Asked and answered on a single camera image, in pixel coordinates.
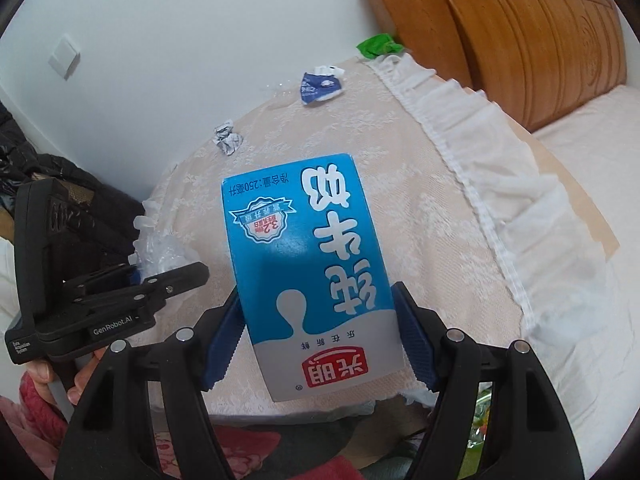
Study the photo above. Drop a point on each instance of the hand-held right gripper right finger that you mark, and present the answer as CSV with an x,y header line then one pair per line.
x,y
415,340

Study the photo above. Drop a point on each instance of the pink floral cloth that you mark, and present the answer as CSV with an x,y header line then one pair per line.
x,y
172,452

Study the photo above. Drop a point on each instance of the clear plastic bag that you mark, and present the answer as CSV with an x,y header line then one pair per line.
x,y
165,255

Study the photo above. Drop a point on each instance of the bed with pink sheet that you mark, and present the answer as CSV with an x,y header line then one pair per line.
x,y
600,310

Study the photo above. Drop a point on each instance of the wooden headboard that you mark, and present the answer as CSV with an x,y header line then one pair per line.
x,y
525,45

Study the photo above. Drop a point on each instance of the blue face mask packet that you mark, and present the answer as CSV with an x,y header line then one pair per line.
x,y
312,87

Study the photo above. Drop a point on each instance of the black jacket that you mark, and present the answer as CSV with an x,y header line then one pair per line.
x,y
100,185

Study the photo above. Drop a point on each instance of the green crumpled wrapper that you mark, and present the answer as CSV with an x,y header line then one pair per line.
x,y
377,45

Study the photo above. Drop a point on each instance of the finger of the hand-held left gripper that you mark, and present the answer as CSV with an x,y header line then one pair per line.
x,y
107,276
185,275

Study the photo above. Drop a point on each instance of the crumpled silver wrapper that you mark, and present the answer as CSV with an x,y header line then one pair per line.
x,y
227,140

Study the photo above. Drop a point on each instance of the person's left hand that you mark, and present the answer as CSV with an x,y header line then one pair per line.
x,y
82,375

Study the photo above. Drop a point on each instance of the red cloth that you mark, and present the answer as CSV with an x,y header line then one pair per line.
x,y
330,470

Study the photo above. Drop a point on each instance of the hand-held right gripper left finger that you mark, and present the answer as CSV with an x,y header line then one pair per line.
x,y
222,355

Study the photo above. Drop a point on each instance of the lace tablecloth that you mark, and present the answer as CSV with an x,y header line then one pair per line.
x,y
350,130

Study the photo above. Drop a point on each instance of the white wall switch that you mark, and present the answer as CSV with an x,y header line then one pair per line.
x,y
64,57

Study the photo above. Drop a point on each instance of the blue white milk carton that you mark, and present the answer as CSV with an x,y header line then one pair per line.
x,y
310,260

